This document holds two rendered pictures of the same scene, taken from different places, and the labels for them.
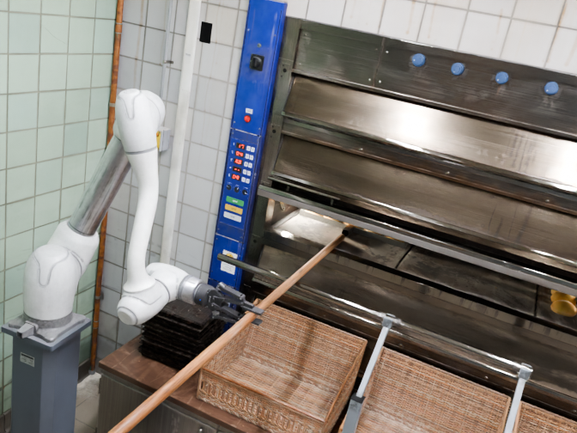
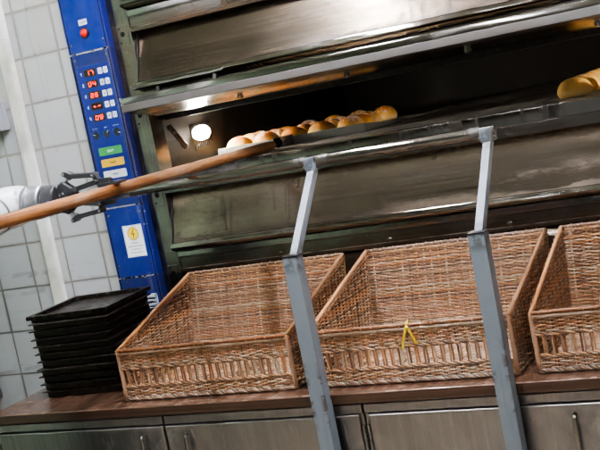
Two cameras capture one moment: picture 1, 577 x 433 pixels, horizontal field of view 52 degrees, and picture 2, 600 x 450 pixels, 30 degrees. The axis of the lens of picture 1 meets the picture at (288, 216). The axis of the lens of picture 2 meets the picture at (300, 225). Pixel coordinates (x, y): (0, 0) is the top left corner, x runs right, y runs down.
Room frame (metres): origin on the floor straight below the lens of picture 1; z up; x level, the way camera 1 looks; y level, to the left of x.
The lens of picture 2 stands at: (-1.04, -0.66, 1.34)
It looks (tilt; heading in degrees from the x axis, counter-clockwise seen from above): 7 degrees down; 6
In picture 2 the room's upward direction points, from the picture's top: 11 degrees counter-clockwise
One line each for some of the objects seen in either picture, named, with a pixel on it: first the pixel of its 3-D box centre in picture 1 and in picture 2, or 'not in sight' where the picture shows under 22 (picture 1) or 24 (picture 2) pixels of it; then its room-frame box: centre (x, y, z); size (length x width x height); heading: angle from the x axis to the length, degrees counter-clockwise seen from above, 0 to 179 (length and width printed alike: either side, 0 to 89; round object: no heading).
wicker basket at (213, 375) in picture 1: (284, 368); (237, 325); (2.13, -0.10, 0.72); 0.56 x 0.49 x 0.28; 70
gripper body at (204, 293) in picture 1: (211, 297); (62, 198); (1.74, 0.20, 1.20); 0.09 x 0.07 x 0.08; 70
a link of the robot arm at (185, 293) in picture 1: (192, 290); (39, 202); (1.77, 0.27, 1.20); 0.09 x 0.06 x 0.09; 160
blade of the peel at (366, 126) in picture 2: (361, 219); (311, 134); (2.85, -0.37, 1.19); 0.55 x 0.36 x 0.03; 70
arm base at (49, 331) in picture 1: (44, 318); not in sight; (1.69, 0.74, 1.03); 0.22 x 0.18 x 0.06; 164
